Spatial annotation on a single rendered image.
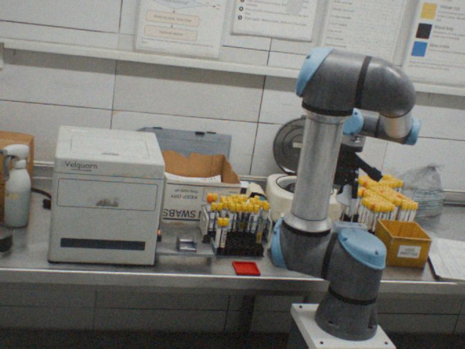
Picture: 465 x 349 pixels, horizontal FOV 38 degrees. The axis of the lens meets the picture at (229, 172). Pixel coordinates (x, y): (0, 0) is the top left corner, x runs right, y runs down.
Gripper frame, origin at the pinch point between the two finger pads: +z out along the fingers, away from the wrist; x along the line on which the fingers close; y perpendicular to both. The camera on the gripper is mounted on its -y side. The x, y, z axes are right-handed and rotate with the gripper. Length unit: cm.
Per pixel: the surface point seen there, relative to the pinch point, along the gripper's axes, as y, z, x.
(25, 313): 98, 70, -42
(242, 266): 31.0, 15.0, 14.1
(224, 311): 22, 68, -49
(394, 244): -15.3, 7.5, 6.5
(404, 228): -23.4, 7.6, -6.4
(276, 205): 17.0, 7.5, -16.3
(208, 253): 41.3, 11.2, 15.7
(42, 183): 94, 15, -36
